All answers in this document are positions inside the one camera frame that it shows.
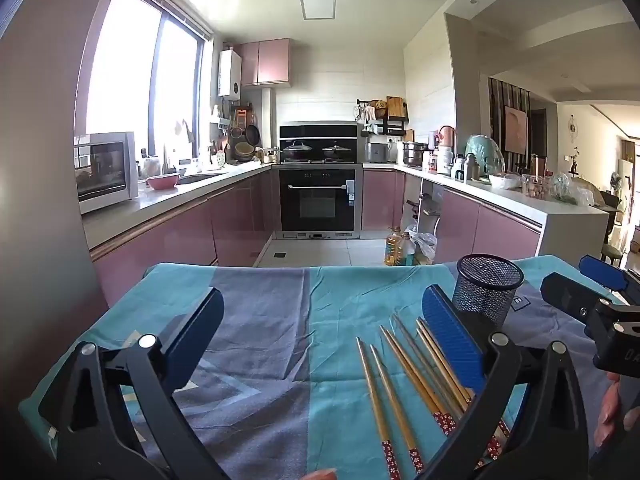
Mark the grey refrigerator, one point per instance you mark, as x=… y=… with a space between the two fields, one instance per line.
x=45 y=185

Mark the silver toaster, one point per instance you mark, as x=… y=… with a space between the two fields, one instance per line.
x=376 y=151

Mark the person's left hand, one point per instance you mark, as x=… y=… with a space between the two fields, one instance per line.
x=320 y=475

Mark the ceiling light panel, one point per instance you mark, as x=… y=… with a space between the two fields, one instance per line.
x=318 y=2

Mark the pink kettle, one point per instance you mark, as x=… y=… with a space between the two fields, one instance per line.
x=446 y=137

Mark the wooden cutting board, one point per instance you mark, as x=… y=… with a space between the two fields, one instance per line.
x=395 y=106

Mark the white countertop oven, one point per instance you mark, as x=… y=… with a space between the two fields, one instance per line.
x=102 y=170

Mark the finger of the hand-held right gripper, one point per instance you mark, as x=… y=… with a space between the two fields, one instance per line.
x=602 y=267
x=565 y=292

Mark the pink bowl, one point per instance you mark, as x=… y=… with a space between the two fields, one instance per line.
x=162 y=181

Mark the wall ornament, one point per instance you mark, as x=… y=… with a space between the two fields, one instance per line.
x=572 y=125

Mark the white water heater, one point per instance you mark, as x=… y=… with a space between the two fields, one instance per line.
x=230 y=72

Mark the white plastic bag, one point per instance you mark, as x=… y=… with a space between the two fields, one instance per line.
x=425 y=247

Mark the black lidded pot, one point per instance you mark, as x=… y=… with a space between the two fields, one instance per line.
x=334 y=151
x=296 y=150

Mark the black wall rack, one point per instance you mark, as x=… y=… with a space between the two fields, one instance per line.
x=387 y=122

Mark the yellow oil bottle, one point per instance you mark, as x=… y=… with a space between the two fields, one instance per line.
x=392 y=247

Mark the copper tumbler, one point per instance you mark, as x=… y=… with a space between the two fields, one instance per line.
x=536 y=164

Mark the white spotted vase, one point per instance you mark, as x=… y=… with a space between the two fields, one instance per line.
x=220 y=158

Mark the person's right hand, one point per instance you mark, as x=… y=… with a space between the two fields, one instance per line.
x=611 y=405

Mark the dark oil bottle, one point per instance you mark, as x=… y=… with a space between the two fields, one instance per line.
x=407 y=252

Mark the green kitchen appliance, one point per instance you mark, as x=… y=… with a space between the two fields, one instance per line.
x=482 y=152

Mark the hanging black pan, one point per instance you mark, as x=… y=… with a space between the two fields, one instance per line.
x=251 y=135

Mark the framed wall picture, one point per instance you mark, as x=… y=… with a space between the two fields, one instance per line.
x=515 y=132

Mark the pink base cabinets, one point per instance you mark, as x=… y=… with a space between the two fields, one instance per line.
x=190 y=240
x=480 y=225

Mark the bunch of wooden chopsticks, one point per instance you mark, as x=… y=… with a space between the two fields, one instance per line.
x=412 y=372

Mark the black mesh pen holder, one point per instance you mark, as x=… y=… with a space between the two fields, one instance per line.
x=487 y=295

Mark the pink wall cabinet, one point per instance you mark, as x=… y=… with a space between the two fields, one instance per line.
x=265 y=62

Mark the white bowl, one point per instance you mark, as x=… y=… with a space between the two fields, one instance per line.
x=504 y=180

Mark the plastic bag of greens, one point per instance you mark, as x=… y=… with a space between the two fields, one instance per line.
x=570 y=190

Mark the clear plastic container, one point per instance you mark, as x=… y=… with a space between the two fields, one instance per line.
x=532 y=185

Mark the teal grey tablecloth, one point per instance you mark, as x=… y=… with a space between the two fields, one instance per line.
x=270 y=340

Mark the steel stock pot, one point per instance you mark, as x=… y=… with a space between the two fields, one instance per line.
x=414 y=154

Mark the kitchen window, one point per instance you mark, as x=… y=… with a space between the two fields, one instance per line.
x=140 y=70

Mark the white bottle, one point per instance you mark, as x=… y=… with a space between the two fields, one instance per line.
x=444 y=157

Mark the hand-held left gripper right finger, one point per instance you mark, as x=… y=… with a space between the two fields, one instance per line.
x=450 y=335

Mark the black range hood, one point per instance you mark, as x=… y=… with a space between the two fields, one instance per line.
x=318 y=131

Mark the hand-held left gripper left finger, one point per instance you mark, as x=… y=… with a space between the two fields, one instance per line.
x=197 y=330

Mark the black built-in oven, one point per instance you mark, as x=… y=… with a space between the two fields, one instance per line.
x=318 y=200

